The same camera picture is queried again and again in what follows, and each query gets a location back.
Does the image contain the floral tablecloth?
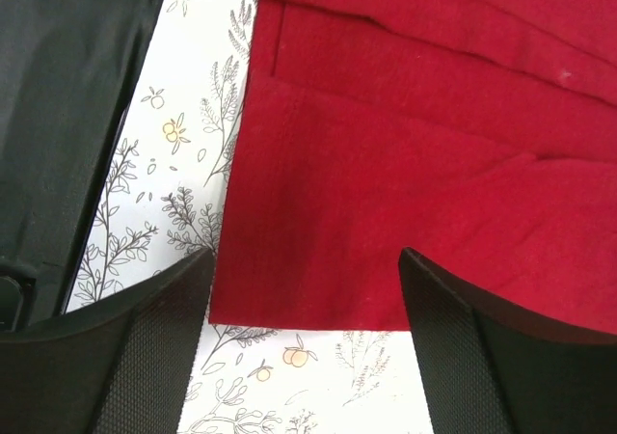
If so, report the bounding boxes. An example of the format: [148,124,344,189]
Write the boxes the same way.
[68,0,432,433]

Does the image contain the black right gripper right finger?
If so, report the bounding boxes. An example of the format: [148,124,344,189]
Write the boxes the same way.
[399,248,616,434]

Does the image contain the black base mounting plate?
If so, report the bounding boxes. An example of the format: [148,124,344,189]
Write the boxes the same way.
[1,0,163,333]

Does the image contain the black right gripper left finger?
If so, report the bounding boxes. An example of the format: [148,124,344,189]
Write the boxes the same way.
[1,249,215,433]

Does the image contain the red t shirt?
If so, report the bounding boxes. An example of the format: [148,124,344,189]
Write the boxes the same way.
[210,0,616,332]

